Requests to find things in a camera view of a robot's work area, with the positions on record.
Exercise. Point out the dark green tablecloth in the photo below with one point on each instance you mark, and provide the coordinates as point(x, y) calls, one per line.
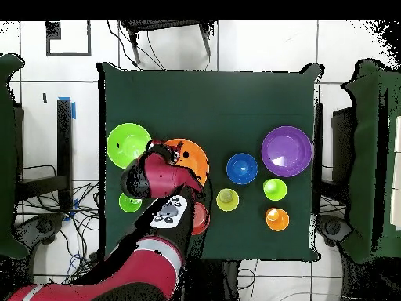
point(188, 103)

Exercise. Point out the blue bowl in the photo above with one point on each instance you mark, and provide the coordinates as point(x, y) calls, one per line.
point(241, 169)

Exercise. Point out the green bowl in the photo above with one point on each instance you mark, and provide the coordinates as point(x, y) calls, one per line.
point(122, 141)

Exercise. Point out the light green cup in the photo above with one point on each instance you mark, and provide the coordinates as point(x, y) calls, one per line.
point(277, 191)

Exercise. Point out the orange cup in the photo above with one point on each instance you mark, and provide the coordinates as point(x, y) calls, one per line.
point(280, 221)

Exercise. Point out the large orange bowl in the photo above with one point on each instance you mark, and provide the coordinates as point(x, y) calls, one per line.
point(194, 160)

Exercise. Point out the yellow cup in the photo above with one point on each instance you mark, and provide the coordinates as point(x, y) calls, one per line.
point(227, 200)

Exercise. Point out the black metal frame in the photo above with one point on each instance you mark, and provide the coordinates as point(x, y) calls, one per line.
point(319, 156)
point(64, 156)

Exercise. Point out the blue tape strip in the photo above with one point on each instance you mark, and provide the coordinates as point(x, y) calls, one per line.
point(74, 111)

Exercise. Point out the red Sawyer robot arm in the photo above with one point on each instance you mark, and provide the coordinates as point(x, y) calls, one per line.
point(141, 272)

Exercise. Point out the green cloth side table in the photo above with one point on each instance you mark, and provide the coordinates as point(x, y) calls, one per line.
point(6, 156)
point(369, 156)

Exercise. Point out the purple bowl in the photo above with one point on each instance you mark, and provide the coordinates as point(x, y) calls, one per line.
point(286, 147)

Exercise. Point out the small orange-red bowl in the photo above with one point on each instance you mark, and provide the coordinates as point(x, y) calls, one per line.
point(202, 219)

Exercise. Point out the black chair with legs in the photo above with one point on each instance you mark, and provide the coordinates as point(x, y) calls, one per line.
point(156, 24)

